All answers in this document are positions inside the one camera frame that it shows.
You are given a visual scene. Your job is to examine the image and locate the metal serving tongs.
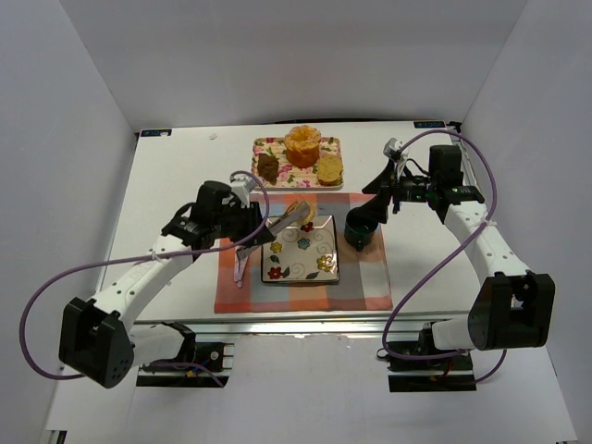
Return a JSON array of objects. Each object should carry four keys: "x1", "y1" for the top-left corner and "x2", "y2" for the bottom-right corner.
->
[{"x1": 238, "y1": 201, "x2": 305, "y2": 256}]

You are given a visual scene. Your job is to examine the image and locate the small round bun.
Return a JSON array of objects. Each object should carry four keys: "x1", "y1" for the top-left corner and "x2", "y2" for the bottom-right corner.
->
[{"x1": 297, "y1": 202, "x2": 316, "y2": 226}]

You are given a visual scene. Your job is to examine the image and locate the brown chocolate croissant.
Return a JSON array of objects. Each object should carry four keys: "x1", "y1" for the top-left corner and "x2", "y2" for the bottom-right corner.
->
[{"x1": 257, "y1": 154, "x2": 279, "y2": 185}]

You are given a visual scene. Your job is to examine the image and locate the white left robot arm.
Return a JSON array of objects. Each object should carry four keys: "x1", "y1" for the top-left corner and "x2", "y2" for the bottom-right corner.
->
[{"x1": 58, "y1": 171, "x2": 273, "y2": 389}]

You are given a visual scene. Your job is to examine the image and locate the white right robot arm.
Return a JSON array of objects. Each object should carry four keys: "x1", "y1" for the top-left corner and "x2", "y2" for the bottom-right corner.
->
[{"x1": 345, "y1": 139, "x2": 555, "y2": 361}]

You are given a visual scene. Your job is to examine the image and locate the seeded bread sandwich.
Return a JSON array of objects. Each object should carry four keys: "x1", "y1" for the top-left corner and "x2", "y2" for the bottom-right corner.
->
[{"x1": 316, "y1": 154, "x2": 343, "y2": 186}]

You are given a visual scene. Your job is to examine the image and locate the dark green mug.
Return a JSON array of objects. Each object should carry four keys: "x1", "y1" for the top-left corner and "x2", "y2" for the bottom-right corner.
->
[{"x1": 344, "y1": 208, "x2": 378, "y2": 253}]

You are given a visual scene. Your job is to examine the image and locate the square floral ceramic plate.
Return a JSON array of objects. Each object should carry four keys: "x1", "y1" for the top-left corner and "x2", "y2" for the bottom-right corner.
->
[{"x1": 261, "y1": 216, "x2": 339, "y2": 285}]

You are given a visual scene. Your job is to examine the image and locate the floral serving tray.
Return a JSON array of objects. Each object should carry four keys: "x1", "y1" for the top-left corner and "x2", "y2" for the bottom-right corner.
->
[{"x1": 252, "y1": 137, "x2": 343, "y2": 191}]

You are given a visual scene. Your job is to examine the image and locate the checkered orange placemat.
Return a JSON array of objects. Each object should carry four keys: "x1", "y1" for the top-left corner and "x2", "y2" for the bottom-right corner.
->
[{"x1": 214, "y1": 192, "x2": 393, "y2": 315}]

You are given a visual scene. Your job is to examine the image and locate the tall orange bundt cake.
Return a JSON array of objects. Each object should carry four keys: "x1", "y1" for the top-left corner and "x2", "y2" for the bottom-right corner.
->
[{"x1": 284, "y1": 125, "x2": 322, "y2": 168}]

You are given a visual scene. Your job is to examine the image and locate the silver fork pink handle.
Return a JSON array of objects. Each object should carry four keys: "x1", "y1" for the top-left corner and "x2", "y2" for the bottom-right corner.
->
[{"x1": 234, "y1": 249, "x2": 249, "y2": 288}]

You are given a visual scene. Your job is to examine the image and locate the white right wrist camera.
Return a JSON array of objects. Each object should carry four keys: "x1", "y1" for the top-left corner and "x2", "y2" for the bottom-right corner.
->
[{"x1": 383, "y1": 138, "x2": 408, "y2": 178}]

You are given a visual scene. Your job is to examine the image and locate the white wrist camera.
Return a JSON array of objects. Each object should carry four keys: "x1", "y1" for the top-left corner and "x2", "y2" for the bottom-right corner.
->
[
  {"x1": 229, "y1": 171, "x2": 257, "y2": 208},
  {"x1": 383, "y1": 138, "x2": 408, "y2": 178}
]

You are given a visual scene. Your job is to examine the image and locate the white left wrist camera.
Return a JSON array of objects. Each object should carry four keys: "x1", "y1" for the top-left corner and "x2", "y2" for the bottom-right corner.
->
[{"x1": 229, "y1": 171, "x2": 257, "y2": 208}]

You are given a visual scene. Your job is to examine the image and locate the silver spoon pink handle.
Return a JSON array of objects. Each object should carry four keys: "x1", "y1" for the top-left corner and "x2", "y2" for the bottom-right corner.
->
[{"x1": 233, "y1": 251, "x2": 244, "y2": 287}]

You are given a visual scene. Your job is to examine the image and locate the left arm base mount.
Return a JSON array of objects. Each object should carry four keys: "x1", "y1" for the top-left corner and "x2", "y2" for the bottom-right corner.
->
[{"x1": 136, "y1": 323, "x2": 234, "y2": 389}]

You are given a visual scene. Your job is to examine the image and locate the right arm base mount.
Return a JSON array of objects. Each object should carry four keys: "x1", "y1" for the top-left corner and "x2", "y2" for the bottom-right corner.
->
[{"x1": 376, "y1": 324, "x2": 476, "y2": 393}]

